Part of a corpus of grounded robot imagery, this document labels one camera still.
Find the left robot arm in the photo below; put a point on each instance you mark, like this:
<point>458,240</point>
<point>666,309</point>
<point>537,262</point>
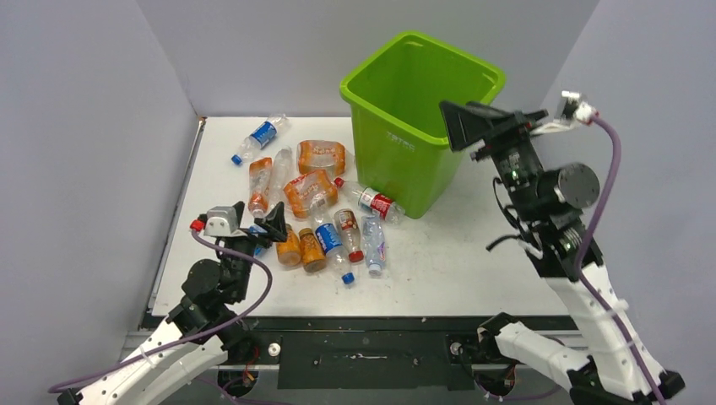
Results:
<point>205,327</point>

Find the orange crushed bottle top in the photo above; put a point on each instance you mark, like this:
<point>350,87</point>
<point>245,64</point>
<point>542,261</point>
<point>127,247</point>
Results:
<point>321,155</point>

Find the orange juice bottle left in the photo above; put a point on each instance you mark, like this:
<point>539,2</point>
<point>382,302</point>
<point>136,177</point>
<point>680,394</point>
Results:
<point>289,252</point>

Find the orange crushed bottle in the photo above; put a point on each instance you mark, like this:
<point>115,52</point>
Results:
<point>321,155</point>
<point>312,188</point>

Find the pepsi bottle blue cap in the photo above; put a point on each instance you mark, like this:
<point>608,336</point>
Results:
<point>329,239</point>

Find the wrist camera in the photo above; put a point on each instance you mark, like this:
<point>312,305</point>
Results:
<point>213,223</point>
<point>572,111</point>

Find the orange juice bottle right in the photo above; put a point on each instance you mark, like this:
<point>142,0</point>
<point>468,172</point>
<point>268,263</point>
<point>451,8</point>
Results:
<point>312,257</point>

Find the blue label bottle far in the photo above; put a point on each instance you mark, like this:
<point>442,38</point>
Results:
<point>253,144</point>

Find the small orange label bottle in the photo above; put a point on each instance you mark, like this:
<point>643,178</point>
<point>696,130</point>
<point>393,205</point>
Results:
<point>260,172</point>

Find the green plastic bin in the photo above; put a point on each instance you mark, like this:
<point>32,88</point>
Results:
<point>400,138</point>

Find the orange juice bottle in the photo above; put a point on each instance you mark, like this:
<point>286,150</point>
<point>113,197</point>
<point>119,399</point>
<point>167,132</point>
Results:
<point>289,252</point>
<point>312,257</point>

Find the clear bottle no label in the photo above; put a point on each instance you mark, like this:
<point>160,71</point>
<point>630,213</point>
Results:
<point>280,176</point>

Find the crushed blue label bottle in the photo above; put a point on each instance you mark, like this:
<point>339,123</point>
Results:
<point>259,250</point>

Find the brown label red cap bottle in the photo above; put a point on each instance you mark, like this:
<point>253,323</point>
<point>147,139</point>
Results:
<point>346,224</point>

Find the orange crushed bottle middle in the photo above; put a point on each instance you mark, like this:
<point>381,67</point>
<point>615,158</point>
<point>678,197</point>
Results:
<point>312,188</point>

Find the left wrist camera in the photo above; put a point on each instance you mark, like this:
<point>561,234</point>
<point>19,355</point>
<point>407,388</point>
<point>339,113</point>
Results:
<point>213,223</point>

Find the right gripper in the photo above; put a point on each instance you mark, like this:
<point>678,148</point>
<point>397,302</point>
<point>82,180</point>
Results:
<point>468,121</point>

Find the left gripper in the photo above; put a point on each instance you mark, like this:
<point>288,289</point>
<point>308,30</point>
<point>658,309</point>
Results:
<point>273,222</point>

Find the red label bottle by bin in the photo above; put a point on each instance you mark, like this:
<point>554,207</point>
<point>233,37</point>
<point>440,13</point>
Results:
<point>370,200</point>

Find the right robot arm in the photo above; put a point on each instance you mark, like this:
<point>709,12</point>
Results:
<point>554,214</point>

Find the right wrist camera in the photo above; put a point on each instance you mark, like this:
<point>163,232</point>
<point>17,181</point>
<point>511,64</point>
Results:
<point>572,111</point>

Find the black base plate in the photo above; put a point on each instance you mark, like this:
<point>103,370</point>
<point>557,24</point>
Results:
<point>363,352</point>

